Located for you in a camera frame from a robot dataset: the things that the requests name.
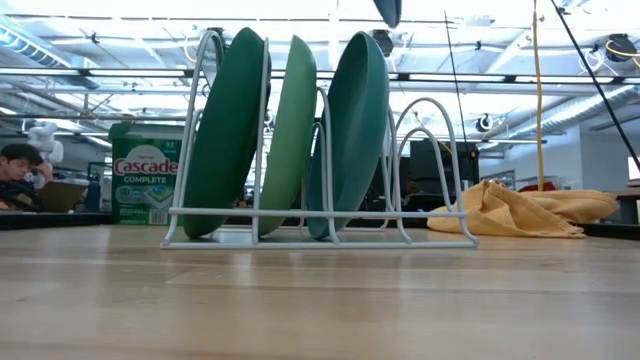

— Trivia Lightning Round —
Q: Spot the light green plate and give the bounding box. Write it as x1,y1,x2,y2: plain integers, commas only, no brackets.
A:
258,34,319,237

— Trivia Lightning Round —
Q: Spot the teal plate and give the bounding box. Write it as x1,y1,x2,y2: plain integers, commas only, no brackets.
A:
305,31,391,241

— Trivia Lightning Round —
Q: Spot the dark green plate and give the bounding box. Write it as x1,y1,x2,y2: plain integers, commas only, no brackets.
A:
182,27,273,240

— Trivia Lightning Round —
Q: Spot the blue plate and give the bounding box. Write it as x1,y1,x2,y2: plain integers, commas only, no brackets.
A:
372,0,403,29

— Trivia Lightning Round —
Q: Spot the black monitor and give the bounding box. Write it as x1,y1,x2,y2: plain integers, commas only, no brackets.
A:
409,138,480,184

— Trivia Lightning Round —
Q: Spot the green Cascade detergent box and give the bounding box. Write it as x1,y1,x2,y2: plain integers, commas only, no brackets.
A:
108,122,185,226

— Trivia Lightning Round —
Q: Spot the orange cloth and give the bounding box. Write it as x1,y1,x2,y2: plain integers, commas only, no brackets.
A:
427,179,621,240

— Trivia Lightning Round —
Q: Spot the red object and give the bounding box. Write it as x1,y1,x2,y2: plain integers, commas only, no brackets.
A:
517,181,557,194

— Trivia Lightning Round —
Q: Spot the dark blue container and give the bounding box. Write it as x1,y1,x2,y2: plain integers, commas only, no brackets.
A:
84,172,104,212

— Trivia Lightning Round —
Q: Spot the brown cardboard box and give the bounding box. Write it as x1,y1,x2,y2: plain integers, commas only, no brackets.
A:
37,178,90,214

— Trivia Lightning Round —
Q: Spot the white robot figure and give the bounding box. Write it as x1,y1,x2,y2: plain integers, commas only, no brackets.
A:
27,122,65,164

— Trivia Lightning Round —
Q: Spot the person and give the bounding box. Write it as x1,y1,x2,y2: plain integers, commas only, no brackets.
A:
0,143,54,211

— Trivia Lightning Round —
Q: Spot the white wire dish rack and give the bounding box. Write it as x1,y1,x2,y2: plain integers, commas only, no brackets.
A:
160,29,480,250

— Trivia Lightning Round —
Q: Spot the thin black hanging cable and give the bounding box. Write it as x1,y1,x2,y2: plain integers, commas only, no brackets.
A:
443,9,472,157

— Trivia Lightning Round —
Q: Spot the yellow hanging cable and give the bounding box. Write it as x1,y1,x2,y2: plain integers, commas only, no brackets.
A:
532,0,546,191

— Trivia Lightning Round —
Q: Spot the thick black hanging cable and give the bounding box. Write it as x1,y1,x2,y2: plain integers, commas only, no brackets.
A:
549,0,640,171

